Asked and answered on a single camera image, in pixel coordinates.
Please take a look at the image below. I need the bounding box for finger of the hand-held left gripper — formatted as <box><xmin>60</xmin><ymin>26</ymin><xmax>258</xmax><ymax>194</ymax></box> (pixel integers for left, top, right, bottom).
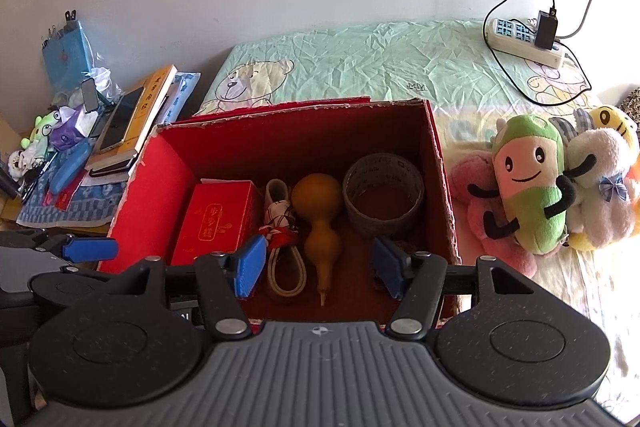
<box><xmin>0</xmin><ymin>229</ymin><xmax>119</xmax><ymax>263</ymax></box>

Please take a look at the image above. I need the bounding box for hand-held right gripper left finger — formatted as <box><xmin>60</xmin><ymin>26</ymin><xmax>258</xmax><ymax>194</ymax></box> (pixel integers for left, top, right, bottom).
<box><xmin>111</xmin><ymin>234</ymin><xmax>269</xmax><ymax>342</ymax></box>

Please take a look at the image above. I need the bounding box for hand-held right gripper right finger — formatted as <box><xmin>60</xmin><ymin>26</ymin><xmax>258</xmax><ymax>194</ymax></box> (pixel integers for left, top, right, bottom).
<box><xmin>371</xmin><ymin>236</ymin><xmax>535</xmax><ymax>342</ymax></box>

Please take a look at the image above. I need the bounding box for printed packing tape roll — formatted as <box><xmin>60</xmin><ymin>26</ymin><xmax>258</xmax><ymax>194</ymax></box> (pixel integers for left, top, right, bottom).
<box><xmin>342</xmin><ymin>153</ymin><xmax>425</xmax><ymax>238</ymax></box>

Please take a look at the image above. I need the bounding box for small red gift box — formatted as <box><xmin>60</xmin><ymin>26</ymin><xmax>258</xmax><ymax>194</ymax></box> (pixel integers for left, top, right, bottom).
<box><xmin>170</xmin><ymin>179</ymin><xmax>264</xmax><ymax>268</ymax></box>

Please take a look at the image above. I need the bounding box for white strap with red ribbon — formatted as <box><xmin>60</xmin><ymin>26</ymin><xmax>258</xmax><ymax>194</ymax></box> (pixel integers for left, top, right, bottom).
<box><xmin>258</xmin><ymin>179</ymin><xmax>307</xmax><ymax>300</ymax></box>

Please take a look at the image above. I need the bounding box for orange gourd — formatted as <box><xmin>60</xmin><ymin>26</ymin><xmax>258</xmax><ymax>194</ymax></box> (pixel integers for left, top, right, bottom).
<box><xmin>291</xmin><ymin>173</ymin><xmax>345</xmax><ymax>307</ymax></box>

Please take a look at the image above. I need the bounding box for red cardboard box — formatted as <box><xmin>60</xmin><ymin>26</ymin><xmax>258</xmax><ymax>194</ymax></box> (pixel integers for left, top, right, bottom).
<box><xmin>97</xmin><ymin>96</ymin><xmax>462</xmax><ymax>325</ymax></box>

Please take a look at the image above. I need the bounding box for blue glasses case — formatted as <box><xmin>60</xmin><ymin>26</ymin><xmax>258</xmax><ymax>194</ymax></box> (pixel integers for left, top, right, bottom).
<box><xmin>50</xmin><ymin>141</ymin><xmax>93</xmax><ymax>192</ymax></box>

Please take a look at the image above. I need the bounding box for pink plush toy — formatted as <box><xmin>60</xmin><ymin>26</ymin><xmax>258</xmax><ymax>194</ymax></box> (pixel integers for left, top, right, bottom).
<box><xmin>451</xmin><ymin>150</ymin><xmax>538</xmax><ymax>279</ymax></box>

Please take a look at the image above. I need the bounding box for purple toy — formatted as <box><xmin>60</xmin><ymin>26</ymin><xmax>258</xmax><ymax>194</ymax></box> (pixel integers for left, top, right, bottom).
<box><xmin>50</xmin><ymin>107</ymin><xmax>83</xmax><ymax>150</ymax></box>

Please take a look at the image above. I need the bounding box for smartphone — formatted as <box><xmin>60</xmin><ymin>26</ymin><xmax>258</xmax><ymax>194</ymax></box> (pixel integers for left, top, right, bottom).
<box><xmin>99</xmin><ymin>87</ymin><xmax>146</xmax><ymax>154</ymax></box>

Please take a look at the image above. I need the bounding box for green frog toy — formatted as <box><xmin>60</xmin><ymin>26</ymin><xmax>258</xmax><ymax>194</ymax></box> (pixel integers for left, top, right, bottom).
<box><xmin>27</xmin><ymin>112</ymin><xmax>58</xmax><ymax>142</ymax></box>

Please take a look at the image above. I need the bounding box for green bean plush toy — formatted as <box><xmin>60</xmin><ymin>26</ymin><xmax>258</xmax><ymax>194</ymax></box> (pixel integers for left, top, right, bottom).
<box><xmin>467</xmin><ymin>114</ymin><xmax>598</xmax><ymax>255</ymax></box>

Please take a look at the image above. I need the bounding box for black phone holder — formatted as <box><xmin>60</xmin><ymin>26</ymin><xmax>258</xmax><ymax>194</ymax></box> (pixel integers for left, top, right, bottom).
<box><xmin>81</xmin><ymin>78</ymin><xmax>123</xmax><ymax>114</ymax></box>

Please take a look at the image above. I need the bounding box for yellow book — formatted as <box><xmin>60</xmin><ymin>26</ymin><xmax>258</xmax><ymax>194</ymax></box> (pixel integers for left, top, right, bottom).
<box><xmin>92</xmin><ymin>65</ymin><xmax>178</xmax><ymax>170</ymax></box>

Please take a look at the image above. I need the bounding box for white tissue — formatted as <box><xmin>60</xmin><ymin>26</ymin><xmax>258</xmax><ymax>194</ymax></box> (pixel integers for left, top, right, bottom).
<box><xmin>60</xmin><ymin>67</ymin><xmax>123</xmax><ymax>128</ymax></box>

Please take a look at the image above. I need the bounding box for blue and white book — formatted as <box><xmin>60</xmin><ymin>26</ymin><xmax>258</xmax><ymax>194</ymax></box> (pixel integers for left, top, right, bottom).
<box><xmin>160</xmin><ymin>72</ymin><xmax>202</xmax><ymax>125</ymax></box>

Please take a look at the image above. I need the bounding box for blue box with clips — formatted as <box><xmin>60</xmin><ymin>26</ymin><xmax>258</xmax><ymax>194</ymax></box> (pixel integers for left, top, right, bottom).
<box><xmin>41</xmin><ymin>11</ymin><xmax>96</xmax><ymax>95</ymax></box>

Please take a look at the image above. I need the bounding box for white plush toy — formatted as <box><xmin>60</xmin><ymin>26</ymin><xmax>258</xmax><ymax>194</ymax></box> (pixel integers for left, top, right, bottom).
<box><xmin>565</xmin><ymin>127</ymin><xmax>638</xmax><ymax>248</ymax></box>

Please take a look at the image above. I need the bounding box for white power strip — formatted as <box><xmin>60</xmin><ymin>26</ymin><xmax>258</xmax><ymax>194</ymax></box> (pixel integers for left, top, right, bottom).
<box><xmin>492</xmin><ymin>18</ymin><xmax>566</xmax><ymax>68</ymax></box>

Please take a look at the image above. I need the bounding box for yellow plush toy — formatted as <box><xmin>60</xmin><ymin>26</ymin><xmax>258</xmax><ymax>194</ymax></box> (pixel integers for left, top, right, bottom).
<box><xmin>550</xmin><ymin>105</ymin><xmax>640</xmax><ymax>253</ymax></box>

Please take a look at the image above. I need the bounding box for black charger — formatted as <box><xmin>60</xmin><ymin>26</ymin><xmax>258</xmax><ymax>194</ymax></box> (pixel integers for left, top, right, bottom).
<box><xmin>536</xmin><ymin>8</ymin><xmax>558</xmax><ymax>50</ymax></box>

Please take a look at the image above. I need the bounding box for brown floral cushion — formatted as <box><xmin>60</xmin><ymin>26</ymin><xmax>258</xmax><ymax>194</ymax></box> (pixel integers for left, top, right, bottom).
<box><xmin>617</xmin><ymin>87</ymin><xmax>640</xmax><ymax>120</ymax></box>

